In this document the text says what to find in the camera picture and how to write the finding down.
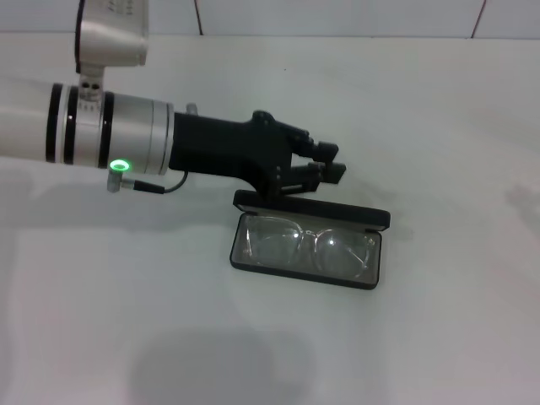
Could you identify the silver cylindrical left wrist stub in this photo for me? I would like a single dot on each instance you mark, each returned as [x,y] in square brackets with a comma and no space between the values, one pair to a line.
[192,108]

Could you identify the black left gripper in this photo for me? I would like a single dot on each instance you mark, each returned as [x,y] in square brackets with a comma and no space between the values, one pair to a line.
[219,143]

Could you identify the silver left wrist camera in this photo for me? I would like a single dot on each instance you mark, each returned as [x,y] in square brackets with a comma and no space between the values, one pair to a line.
[114,38]

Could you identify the black glasses case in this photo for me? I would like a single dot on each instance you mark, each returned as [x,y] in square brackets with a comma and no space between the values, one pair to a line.
[312,211]

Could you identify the clear white glasses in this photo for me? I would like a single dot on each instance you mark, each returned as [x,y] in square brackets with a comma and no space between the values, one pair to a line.
[310,233]

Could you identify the left wrist camera mount bracket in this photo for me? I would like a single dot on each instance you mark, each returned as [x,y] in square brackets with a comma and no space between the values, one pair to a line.
[90,86]

